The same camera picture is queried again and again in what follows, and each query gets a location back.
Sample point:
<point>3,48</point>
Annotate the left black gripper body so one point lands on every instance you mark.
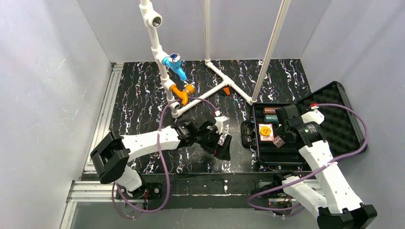
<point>217,144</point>

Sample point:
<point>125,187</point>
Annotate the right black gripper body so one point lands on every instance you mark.
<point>282,135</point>

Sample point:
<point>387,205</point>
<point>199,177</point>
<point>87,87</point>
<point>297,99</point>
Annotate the green blue chip stack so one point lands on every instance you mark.
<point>271,118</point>

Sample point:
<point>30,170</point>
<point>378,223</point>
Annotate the red black chip stack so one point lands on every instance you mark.
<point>270,110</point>

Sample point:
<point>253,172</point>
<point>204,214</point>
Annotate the black poker carrying case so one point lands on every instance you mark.
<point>341,127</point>

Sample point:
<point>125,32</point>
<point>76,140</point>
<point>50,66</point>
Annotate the orange white chip stack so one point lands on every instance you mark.
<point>278,142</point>

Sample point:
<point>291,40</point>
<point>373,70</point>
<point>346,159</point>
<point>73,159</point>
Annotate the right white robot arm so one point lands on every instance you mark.
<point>339,207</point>

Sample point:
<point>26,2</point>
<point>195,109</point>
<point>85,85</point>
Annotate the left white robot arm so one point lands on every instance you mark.
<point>112,155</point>

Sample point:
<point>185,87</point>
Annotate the red card deck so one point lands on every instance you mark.
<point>270,138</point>

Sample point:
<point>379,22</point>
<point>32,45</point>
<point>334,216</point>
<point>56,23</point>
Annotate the yellow big blind button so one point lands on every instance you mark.
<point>265,130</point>

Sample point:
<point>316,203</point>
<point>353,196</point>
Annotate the orange plastic faucet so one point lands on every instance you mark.
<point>183,95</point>

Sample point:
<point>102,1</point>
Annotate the small orange black clip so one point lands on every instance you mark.
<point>226,91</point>

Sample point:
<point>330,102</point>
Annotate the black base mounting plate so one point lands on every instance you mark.
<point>214,190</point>

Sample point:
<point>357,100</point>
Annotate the blue plastic faucet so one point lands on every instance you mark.
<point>174,62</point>

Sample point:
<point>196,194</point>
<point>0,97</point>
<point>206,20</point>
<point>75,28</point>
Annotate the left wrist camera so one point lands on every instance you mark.
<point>222,123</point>

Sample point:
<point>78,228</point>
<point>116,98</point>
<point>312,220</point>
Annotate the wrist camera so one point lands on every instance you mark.
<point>222,123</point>
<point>313,115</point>

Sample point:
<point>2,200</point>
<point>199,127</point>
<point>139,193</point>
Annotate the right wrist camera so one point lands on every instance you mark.
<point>313,115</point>

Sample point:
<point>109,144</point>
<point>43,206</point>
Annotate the aluminium frame rail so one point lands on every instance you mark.
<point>93,191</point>

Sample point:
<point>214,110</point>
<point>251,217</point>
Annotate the white pvc pipe frame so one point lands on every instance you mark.
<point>152,20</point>

